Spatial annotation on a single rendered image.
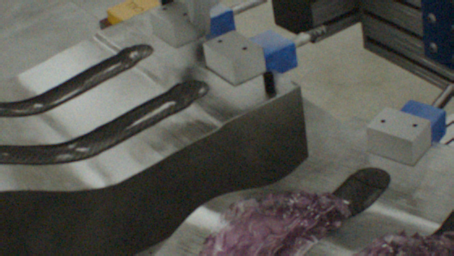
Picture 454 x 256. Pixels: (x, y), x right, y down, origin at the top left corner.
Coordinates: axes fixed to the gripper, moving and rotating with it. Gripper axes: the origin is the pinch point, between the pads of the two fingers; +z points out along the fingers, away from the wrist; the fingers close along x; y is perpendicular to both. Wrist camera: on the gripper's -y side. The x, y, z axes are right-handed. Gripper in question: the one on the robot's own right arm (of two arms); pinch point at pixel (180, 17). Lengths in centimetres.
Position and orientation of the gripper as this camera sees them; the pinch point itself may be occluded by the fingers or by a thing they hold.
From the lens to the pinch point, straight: 96.5
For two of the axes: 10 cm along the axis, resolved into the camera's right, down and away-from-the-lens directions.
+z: 1.4, 8.3, 5.5
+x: -5.5, -3.9, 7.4
